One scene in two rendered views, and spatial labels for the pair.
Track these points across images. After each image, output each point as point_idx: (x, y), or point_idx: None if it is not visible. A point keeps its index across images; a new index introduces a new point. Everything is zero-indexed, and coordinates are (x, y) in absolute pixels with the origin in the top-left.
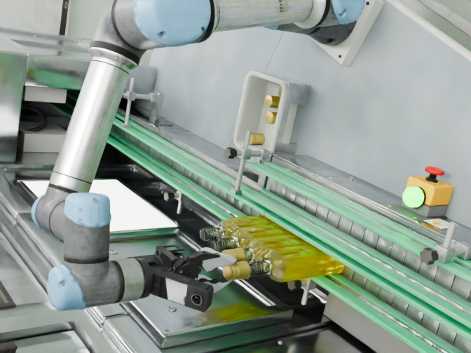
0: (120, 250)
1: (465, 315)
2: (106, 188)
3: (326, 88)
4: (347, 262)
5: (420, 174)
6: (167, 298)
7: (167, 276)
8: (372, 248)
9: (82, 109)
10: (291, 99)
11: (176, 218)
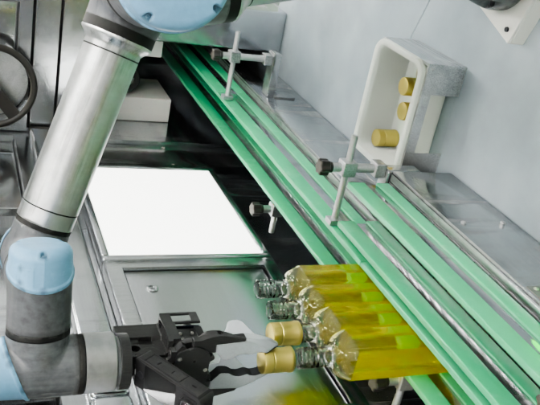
0: (163, 286)
1: None
2: (187, 184)
3: (487, 75)
4: (451, 370)
5: None
6: (153, 395)
7: (153, 366)
8: (500, 350)
9: (62, 112)
10: (433, 87)
11: (275, 236)
